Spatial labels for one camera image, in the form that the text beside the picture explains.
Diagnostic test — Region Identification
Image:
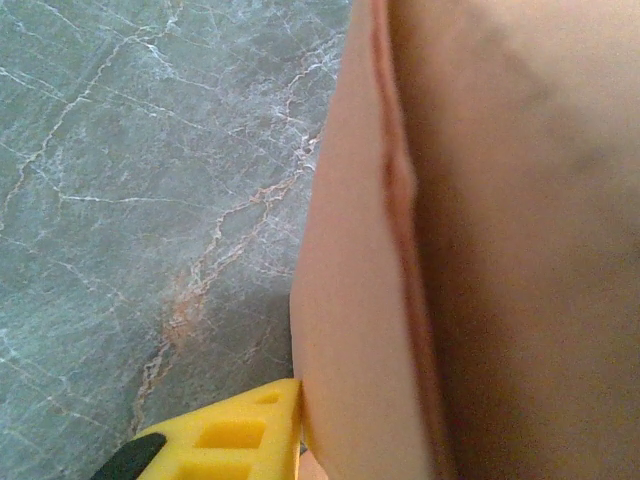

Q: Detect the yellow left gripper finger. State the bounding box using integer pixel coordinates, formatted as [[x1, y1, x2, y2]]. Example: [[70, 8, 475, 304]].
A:
[[97, 378, 305, 480]]

